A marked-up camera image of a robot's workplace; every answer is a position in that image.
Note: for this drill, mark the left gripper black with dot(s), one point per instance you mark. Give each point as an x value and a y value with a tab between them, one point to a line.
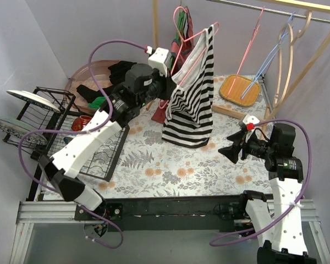
163	84

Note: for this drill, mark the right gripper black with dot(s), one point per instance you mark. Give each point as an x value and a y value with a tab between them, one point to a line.
243	146

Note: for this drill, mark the black white striped tank top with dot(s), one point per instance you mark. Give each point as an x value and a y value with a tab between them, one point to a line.
189	118

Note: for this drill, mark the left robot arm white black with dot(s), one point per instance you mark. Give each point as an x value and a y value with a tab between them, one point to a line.
143	83

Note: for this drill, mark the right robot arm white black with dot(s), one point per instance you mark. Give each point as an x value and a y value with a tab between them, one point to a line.
280	235

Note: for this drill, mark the red tank top green trim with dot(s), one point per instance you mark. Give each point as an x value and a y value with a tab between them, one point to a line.
178	46

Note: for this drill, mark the green plastic hanger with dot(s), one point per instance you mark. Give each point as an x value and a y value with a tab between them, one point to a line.
181	24

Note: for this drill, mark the wooden hanger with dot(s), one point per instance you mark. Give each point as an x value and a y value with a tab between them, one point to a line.
285	54

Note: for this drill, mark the black garment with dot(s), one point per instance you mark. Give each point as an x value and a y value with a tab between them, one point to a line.
117	76

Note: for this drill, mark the orange woven bamboo tray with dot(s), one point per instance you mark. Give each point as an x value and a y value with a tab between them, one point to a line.
233	88

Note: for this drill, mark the green garment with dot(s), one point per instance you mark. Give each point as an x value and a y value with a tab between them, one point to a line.
96	103

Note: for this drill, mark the floral tablecloth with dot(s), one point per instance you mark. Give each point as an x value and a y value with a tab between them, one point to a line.
150	167

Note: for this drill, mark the pink translucent plastic basin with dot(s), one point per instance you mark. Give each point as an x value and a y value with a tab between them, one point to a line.
83	76

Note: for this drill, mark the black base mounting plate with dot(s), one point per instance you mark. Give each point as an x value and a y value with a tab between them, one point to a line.
221	213

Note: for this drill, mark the red floral bowl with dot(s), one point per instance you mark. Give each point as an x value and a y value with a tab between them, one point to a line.
80	122

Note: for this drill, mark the blue white ceramic bowl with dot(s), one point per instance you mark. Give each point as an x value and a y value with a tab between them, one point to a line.
67	139

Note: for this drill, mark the white plate dark rim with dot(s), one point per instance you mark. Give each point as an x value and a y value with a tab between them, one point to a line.
34	99

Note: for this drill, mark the blue patterned plate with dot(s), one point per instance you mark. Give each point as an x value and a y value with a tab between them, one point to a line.
19	128

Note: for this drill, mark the metal hanging rod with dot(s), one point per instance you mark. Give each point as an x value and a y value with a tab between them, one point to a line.
272	11

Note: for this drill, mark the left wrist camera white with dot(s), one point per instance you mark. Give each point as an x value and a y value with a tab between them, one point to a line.
160	60

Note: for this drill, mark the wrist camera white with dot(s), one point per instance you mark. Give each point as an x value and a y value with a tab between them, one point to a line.
160	60
248	122

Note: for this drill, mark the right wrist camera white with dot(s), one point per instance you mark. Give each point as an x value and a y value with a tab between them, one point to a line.
248	122

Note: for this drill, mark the black wire dish rack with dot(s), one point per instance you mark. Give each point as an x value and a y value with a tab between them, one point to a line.
44	123

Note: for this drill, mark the pink wire hanger rear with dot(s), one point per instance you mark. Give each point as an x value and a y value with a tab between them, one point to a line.
253	36

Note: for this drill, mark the blue wire hanger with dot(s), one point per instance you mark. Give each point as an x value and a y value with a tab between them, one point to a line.
272	55

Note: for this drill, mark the aluminium frame rail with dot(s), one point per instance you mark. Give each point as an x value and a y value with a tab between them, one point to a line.
35	212

